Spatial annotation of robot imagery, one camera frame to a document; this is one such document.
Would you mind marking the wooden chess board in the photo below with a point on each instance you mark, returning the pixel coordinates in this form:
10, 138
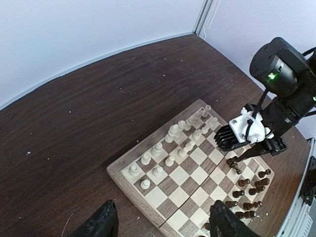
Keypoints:
177, 173

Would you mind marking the dark king chess piece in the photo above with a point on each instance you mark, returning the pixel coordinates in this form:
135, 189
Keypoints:
232, 163

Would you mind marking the right aluminium corner post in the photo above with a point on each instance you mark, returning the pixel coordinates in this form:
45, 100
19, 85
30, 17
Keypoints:
205, 17

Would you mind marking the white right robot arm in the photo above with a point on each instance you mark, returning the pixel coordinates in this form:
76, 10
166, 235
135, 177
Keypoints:
291, 76

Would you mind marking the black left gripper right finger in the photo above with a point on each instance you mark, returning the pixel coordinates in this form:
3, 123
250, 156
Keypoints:
223, 223

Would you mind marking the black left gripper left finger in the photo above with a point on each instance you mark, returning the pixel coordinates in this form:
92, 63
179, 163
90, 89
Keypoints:
104, 222

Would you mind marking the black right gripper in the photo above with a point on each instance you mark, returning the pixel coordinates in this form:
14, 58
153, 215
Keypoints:
273, 146

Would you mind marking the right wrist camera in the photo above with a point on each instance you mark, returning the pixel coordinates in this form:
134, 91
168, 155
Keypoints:
242, 130

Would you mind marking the aluminium front frame rail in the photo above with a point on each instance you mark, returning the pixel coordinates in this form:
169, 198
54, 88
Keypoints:
298, 221

